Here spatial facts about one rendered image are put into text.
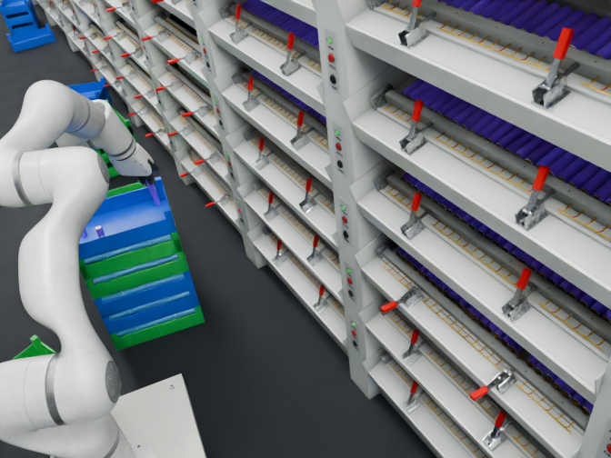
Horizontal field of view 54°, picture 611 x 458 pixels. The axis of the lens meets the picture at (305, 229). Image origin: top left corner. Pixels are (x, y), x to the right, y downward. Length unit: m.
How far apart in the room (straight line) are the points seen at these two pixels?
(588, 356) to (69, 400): 0.81
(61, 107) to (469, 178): 0.77
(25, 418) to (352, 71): 0.81
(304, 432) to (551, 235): 1.06
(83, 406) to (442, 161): 0.71
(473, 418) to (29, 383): 0.88
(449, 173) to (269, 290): 1.24
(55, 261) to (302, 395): 0.95
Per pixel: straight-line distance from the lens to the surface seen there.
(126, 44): 2.95
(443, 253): 1.15
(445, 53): 0.95
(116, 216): 1.97
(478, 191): 0.99
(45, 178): 1.17
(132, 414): 1.50
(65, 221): 1.14
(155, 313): 2.03
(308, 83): 1.35
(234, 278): 2.22
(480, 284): 1.10
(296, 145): 1.49
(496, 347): 1.22
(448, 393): 1.42
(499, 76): 0.88
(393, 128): 1.14
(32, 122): 1.23
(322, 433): 1.76
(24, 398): 1.09
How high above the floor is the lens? 1.48
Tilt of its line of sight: 39 degrees down
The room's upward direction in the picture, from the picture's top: 8 degrees counter-clockwise
